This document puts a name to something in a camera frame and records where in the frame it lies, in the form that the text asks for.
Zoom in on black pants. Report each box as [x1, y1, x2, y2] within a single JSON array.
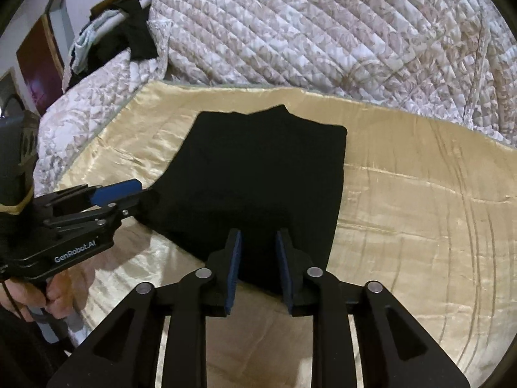
[[136, 105, 347, 296]]

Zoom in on person's left hand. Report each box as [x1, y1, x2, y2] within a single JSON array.
[[1, 271, 75, 322]]

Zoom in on dark red wooden door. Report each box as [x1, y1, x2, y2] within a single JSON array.
[[16, 14, 64, 116]]

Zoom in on gold satin bedspread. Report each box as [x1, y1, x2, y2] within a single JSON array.
[[57, 81, 516, 387]]

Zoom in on dark clothes pile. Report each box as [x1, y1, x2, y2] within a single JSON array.
[[61, 0, 158, 91]]

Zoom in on beige floral quilted comforter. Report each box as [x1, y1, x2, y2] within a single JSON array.
[[34, 0, 516, 194]]

